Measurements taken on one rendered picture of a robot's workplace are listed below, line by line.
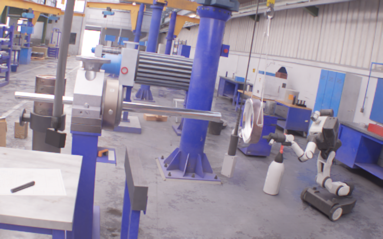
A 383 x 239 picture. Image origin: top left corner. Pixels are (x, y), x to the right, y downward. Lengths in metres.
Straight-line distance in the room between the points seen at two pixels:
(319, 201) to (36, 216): 3.32
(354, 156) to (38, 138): 5.11
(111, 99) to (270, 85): 7.14
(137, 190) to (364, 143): 5.04
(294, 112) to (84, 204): 6.60
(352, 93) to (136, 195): 6.03
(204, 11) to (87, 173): 2.55
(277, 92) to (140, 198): 7.78
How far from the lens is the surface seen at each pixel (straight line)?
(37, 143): 3.87
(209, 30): 4.01
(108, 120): 2.26
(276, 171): 4.09
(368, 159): 6.39
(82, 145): 2.12
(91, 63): 2.29
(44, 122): 3.72
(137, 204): 1.67
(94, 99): 2.16
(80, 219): 2.35
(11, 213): 1.32
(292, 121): 8.21
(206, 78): 4.00
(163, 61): 5.94
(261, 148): 5.67
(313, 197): 4.07
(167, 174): 4.09
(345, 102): 7.06
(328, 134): 3.46
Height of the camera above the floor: 1.54
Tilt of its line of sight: 13 degrees down
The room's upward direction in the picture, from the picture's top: 9 degrees clockwise
